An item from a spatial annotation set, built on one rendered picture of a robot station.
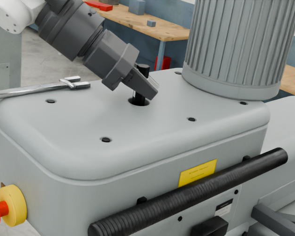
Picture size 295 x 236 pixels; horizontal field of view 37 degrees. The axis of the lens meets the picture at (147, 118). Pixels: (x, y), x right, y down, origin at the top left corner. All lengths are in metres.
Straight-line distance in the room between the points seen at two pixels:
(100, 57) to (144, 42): 6.29
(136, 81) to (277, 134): 0.46
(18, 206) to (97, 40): 0.28
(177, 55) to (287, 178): 5.48
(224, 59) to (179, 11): 5.62
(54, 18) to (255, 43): 0.35
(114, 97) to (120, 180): 0.20
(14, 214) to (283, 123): 0.72
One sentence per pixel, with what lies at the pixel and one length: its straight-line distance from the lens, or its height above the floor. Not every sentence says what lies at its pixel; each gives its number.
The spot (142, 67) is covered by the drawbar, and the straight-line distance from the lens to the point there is 0.73.
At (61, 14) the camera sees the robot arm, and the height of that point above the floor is 2.02.
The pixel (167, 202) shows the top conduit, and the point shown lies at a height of 1.80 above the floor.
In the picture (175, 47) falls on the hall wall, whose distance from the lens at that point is 6.52.
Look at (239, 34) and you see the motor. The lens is 0.82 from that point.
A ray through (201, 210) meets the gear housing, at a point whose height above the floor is 1.71.
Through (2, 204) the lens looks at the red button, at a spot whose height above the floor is 1.77.
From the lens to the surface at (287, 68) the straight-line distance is 5.23.
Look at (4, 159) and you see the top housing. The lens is 0.71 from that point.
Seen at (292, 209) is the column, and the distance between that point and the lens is 1.21.
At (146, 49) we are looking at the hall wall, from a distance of 6.97.
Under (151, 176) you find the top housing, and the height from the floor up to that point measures 1.84.
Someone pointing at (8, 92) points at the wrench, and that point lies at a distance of 0.73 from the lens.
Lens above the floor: 2.18
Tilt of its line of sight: 24 degrees down
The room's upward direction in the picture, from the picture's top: 9 degrees clockwise
